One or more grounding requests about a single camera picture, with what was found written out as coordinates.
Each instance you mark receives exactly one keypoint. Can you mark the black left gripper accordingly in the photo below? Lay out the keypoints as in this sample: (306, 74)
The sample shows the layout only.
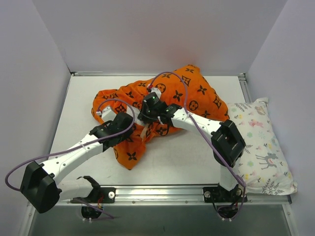
(120, 118)

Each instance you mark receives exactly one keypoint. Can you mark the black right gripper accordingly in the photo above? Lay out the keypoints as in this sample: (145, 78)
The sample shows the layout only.
(145, 114)

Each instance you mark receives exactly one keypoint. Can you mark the orange patterned plush pillowcase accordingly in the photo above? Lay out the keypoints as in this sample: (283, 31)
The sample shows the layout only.
(186, 86)

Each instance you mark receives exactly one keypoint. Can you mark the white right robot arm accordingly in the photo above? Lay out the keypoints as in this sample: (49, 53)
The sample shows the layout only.
(223, 137)

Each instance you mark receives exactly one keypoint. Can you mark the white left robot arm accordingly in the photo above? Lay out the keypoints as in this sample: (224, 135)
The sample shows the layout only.
(43, 184)

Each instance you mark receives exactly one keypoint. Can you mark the white floral deer pillow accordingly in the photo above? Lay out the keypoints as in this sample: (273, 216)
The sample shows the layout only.
(262, 166)

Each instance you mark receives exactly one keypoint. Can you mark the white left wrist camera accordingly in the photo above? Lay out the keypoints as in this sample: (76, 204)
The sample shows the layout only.
(107, 114)

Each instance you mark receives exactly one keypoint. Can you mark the aluminium back frame rail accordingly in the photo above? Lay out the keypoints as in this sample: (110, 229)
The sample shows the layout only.
(100, 73)

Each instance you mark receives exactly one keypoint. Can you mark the aluminium frame rail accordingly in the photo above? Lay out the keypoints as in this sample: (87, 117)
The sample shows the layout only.
(100, 73)
(157, 194)
(244, 86)

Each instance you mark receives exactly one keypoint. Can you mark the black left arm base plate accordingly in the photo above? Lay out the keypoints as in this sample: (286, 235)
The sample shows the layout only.
(101, 195)

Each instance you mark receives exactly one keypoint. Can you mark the aluminium front frame rail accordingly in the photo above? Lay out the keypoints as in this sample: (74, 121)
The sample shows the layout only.
(157, 194)

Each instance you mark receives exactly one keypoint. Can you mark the aluminium right frame rail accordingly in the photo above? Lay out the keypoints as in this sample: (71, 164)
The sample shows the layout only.
(244, 86)

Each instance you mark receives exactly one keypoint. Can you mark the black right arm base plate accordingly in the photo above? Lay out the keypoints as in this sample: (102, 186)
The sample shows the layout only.
(217, 194)

